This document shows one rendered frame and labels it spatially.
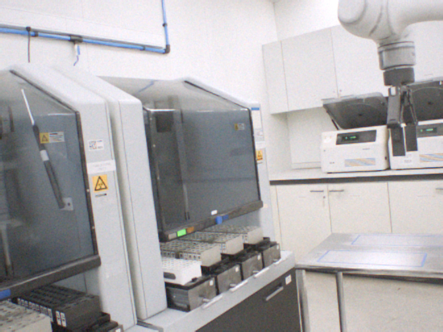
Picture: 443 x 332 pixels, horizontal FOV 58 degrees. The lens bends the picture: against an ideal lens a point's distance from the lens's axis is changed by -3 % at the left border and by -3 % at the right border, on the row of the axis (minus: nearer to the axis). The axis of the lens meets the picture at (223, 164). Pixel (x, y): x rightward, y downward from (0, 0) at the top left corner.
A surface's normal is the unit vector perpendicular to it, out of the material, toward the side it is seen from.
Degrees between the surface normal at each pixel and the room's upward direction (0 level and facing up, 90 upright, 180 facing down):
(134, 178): 90
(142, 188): 90
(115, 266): 90
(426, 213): 90
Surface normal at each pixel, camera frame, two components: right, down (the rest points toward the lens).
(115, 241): 0.79, -0.06
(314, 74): -0.61, 0.11
